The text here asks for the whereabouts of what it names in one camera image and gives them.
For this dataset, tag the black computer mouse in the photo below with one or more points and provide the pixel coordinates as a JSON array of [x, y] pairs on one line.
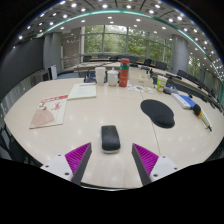
[[110, 138]]

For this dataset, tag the white paper document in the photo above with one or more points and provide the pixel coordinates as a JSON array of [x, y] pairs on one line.
[[82, 90]]

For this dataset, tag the black mouse pad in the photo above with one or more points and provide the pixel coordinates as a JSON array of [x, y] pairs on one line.
[[158, 113]]

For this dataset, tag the white and blue book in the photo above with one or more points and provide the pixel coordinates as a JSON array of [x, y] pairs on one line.
[[183, 100]]

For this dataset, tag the black conference desk unit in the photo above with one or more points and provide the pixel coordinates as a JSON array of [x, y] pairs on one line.
[[170, 89]]

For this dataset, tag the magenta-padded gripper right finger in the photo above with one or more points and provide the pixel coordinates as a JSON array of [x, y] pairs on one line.
[[165, 166]]

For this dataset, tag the red and white booklet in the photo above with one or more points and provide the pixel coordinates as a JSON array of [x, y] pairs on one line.
[[50, 111]]

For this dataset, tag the ceiling lights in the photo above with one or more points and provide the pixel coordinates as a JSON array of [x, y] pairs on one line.
[[105, 6]]

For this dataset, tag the white cardboard box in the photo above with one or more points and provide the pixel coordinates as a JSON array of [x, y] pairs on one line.
[[144, 79]]

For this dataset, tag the black chairs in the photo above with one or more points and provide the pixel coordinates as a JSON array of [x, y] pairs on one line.
[[161, 65]]

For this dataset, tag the white lidded mug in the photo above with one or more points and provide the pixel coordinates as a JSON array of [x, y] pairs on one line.
[[113, 78]]

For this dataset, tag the red bottle with green band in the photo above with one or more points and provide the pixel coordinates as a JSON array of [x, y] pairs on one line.
[[124, 73]]

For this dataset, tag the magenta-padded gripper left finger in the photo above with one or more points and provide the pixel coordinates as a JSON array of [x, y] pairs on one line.
[[56, 165]]

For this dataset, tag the white paper cup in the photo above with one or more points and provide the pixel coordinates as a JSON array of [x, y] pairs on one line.
[[100, 76]]

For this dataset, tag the colourful printed sheet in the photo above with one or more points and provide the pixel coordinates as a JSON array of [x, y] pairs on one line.
[[140, 88]]

